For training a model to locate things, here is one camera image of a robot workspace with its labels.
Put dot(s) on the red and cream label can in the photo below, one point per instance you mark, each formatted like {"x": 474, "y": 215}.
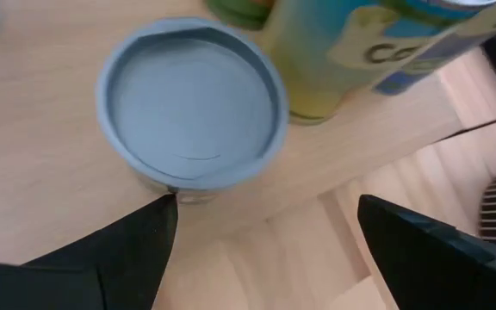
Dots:
{"x": 192, "y": 107}

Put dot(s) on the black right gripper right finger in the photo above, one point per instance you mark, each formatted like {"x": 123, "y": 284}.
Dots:
{"x": 446, "y": 275}

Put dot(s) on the tall peas can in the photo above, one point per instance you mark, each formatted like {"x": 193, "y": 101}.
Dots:
{"x": 403, "y": 79}

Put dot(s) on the tall oranges can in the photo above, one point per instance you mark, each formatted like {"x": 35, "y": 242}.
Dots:
{"x": 239, "y": 15}

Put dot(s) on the tall corn can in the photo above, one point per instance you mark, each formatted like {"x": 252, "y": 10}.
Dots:
{"x": 308, "y": 64}

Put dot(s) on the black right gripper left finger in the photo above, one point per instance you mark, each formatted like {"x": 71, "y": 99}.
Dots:
{"x": 80, "y": 275}

